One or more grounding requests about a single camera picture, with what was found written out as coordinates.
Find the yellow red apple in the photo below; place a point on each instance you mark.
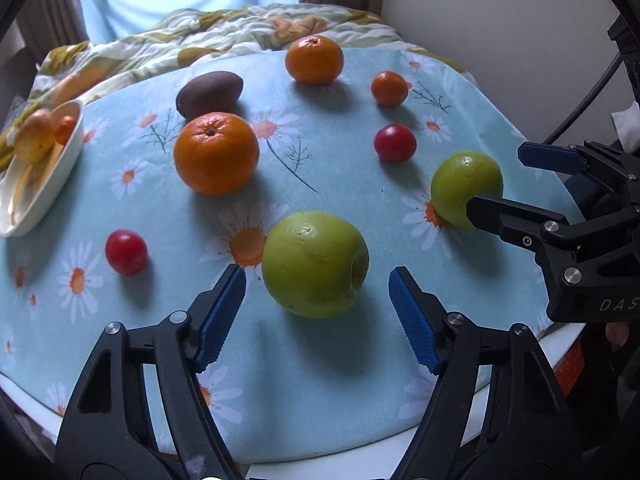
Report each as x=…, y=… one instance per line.
x=35, y=132

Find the small green apple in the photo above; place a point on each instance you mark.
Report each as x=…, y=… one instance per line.
x=460, y=185

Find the white crumpled cloth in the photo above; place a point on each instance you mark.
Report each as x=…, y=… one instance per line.
x=627, y=122

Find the brown kiwi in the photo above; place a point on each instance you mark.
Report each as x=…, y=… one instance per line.
x=210, y=94

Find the green striped flower blanket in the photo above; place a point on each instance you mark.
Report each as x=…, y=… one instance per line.
x=150, y=45

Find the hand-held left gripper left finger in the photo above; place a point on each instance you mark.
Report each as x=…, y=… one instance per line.
x=222, y=310

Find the large orange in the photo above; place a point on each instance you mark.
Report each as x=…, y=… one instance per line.
x=215, y=155

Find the small mandarin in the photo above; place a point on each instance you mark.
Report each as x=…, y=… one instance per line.
x=66, y=130
x=389, y=89

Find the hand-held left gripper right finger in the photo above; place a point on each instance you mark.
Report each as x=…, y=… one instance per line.
x=412, y=315

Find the white bowl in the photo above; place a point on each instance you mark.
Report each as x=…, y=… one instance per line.
x=55, y=175

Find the medium orange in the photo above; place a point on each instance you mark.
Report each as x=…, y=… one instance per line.
x=315, y=60

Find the red object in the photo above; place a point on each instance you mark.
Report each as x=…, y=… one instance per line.
x=570, y=367

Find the large green apple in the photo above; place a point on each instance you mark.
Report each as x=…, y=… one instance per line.
x=310, y=265

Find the red cherry tomato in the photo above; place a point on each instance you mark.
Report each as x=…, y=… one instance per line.
x=126, y=252
x=395, y=144

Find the daisy print blue tablecloth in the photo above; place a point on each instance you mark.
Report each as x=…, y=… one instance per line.
x=325, y=160

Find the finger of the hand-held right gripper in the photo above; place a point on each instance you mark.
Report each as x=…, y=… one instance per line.
x=505, y=220
x=545, y=156

